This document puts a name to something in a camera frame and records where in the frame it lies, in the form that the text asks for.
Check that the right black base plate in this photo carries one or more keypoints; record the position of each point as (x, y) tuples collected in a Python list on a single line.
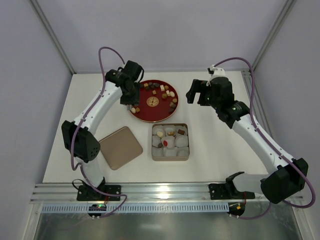
[(227, 191)]

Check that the gold square tin lid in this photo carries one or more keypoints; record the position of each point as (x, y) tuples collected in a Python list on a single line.
[(120, 147)]

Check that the white spiral chocolate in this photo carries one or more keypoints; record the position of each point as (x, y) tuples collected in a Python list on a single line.
[(160, 134)]

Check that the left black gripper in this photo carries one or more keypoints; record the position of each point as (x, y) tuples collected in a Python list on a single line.
[(130, 99)]

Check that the dark brown chocolate piece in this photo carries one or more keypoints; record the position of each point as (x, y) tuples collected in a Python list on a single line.
[(181, 132)]

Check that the gold square tin box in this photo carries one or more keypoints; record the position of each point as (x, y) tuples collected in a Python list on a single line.
[(178, 148)]

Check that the aluminium rail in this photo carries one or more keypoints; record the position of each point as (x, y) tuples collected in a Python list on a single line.
[(144, 192)]

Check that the right frame post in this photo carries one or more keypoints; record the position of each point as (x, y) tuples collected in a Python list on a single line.
[(273, 32)]

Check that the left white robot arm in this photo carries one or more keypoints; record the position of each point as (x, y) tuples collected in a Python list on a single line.
[(79, 135)]

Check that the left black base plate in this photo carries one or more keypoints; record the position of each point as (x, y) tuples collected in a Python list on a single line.
[(86, 193)]

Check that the frame post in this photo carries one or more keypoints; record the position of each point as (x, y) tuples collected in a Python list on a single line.
[(273, 32), (51, 34)]

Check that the left frame post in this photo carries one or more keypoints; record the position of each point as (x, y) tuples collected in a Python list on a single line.
[(51, 34)]

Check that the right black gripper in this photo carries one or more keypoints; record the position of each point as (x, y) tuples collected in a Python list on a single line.
[(200, 90)]

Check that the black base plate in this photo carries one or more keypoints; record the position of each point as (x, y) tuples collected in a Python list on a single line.
[(86, 193), (227, 191)]

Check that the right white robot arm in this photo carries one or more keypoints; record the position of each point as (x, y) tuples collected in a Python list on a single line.
[(285, 174)]

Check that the slotted cable duct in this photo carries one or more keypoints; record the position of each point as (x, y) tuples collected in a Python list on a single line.
[(129, 207)]

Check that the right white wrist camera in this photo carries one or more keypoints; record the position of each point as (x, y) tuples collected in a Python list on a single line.
[(215, 72)]

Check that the red round tray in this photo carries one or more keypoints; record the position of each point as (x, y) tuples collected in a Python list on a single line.
[(156, 105)]

